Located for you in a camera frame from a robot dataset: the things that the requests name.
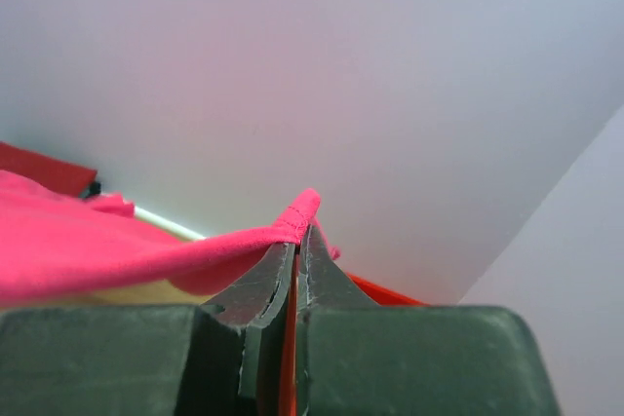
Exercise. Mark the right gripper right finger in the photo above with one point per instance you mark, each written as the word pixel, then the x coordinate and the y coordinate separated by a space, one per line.
pixel 356 357

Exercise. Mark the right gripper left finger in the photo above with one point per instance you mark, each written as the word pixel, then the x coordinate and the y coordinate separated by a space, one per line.
pixel 222 357

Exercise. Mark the pink t shirt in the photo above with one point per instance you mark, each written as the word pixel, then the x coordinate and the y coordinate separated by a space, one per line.
pixel 55 245

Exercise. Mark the folded dark red shirt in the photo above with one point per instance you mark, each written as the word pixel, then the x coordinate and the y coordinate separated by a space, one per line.
pixel 54 174

